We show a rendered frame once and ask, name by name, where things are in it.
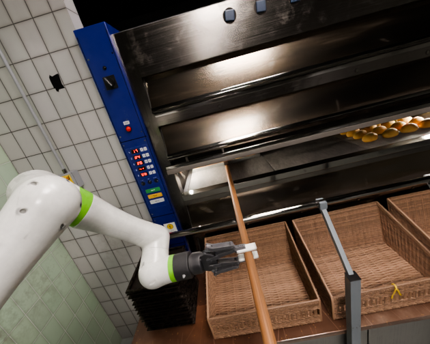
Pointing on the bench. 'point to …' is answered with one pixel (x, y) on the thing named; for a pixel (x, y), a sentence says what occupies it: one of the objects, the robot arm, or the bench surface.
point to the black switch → (110, 82)
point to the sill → (317, 166)
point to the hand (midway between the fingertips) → (247, 252)
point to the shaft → (252, 271)
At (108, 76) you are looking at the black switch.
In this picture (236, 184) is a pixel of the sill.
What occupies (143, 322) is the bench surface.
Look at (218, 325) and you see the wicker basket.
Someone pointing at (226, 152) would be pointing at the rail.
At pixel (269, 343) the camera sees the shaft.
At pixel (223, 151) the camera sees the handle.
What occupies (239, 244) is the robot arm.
